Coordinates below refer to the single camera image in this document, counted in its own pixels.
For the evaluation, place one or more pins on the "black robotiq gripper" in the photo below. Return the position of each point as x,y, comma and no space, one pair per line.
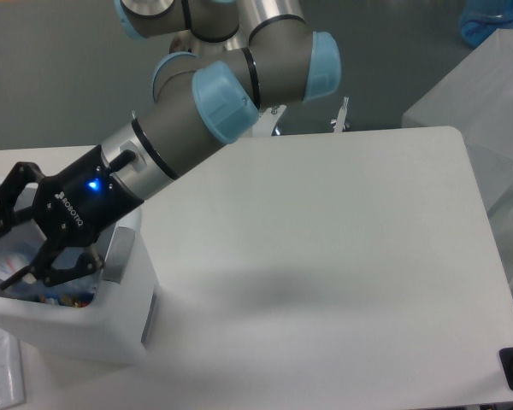
71,209

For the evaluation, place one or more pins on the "crushed clear plastic bottle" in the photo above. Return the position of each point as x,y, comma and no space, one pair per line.
16,256

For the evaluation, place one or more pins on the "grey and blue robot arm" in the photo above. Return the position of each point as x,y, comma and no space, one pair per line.
202,103

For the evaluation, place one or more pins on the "colourful trash inside can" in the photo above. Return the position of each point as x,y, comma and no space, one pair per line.
76,300

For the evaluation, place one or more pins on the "white open trash can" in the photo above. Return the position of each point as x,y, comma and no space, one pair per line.
115,326

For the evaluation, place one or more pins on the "white tray with plastic bag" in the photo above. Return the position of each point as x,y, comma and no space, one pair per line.
12,387

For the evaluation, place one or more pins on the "grey side table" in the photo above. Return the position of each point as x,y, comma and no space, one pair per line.
476,98

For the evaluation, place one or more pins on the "blue water jug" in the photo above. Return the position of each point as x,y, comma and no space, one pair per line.
480,19

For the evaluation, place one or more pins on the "white pedestal base bracket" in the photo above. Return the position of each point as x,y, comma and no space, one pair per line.
267,124

